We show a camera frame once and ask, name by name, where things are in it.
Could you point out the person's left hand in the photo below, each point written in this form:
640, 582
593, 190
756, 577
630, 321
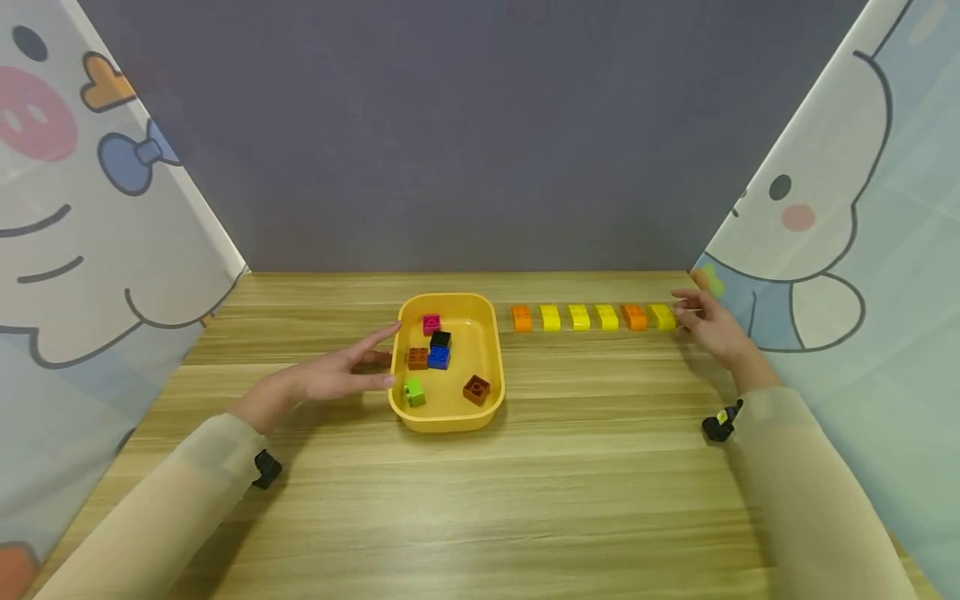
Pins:
307, 385

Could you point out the person's right hand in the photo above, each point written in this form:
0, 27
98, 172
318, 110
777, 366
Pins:
720, 333

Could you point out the person's left thumb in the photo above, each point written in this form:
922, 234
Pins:
371, 383

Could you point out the person's left fingers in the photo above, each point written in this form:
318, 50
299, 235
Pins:
371, 343

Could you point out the person's right fingers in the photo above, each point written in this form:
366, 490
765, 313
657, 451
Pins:
690, 310

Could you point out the person's left forearm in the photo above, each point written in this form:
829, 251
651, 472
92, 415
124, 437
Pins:
165, 517

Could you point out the person's right forearm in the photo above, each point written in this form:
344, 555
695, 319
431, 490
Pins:
810, 500

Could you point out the green toy block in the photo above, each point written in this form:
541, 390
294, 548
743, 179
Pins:
415, 393

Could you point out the orange-brown toy block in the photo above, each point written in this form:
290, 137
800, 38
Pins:
417, 359

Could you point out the pink toy block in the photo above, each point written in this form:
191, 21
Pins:
431, 325

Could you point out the black toy block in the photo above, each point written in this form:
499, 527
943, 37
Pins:
441, 339

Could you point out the blue toy block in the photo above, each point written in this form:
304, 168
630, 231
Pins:
439, 359

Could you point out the yellow plastic tray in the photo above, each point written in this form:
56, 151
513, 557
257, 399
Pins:
452, 414

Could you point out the dark brown toy block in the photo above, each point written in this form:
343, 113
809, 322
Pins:
476, 390

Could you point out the row of orange yellow bricks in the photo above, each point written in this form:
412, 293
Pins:
579, 317

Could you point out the black wrist band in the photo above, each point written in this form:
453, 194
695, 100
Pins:
721, 423
266, 469

